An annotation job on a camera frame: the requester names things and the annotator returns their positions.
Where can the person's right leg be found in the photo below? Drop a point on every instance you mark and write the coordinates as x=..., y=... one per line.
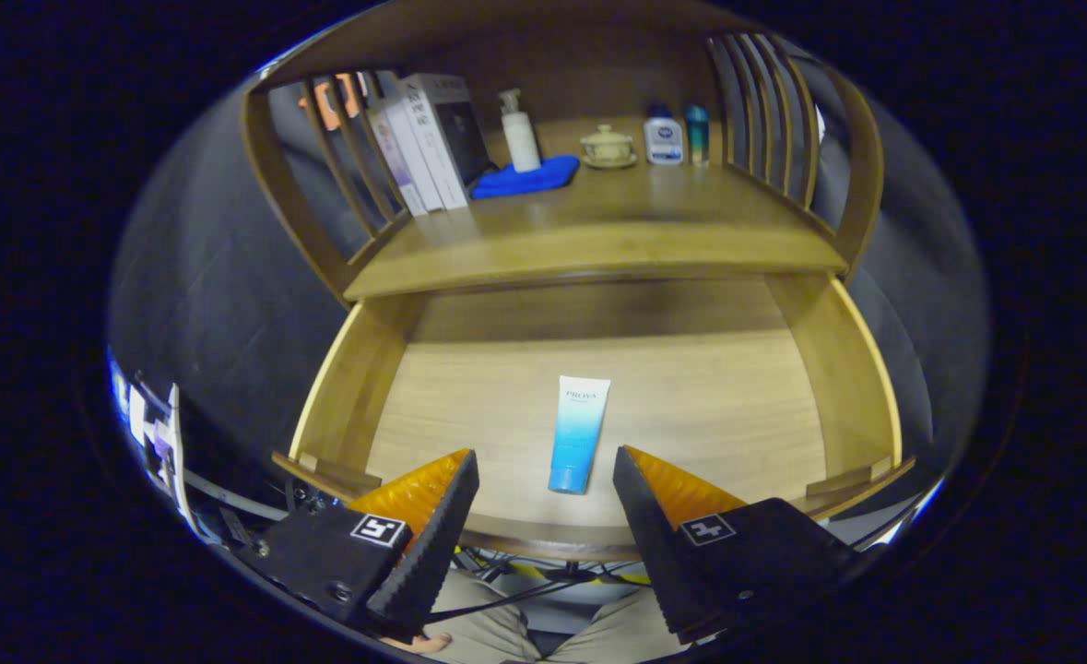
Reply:
x=617, y=636

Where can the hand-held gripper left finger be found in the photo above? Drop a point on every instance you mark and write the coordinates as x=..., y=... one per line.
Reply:
x=428, y=553

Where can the white pump bottle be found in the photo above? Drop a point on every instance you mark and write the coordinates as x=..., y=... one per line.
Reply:
x=521, y=138

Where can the beige lidded teacup with saucer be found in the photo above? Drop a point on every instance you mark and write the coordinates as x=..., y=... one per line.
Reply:
x=608, y=148

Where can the blue and white tube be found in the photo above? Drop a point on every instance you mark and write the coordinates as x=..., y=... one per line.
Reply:
x=578, y=433

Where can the person's left leg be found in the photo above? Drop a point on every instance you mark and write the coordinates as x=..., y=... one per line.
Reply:
x=488, y=627

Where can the thin white book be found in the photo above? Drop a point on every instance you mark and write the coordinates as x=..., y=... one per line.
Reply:
x=419, y=152

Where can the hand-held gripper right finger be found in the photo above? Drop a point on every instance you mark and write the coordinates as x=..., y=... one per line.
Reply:
x=663, y=553

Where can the blue folded cloth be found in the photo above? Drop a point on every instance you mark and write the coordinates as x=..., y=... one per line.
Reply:
x=525, y=180

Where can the white lotion bottle blue cap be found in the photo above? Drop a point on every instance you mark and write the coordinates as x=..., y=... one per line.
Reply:
x=664, y=140

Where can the person's leg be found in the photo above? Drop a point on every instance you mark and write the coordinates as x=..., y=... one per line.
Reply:
x=617, y=636
x=488, y=627

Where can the thick white and black book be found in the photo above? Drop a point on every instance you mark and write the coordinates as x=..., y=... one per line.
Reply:
x=446, y=138

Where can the wooden drawer with black knob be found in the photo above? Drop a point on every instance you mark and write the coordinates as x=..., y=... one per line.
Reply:
x=691, y=415

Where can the thin purple book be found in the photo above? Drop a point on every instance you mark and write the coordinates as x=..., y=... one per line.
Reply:
x=395, y=157

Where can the slim teal bottle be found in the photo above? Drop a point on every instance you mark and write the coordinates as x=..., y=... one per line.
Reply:
x=697, y=136

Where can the wooden countertop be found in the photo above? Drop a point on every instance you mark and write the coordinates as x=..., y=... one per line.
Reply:
x=598, y=221

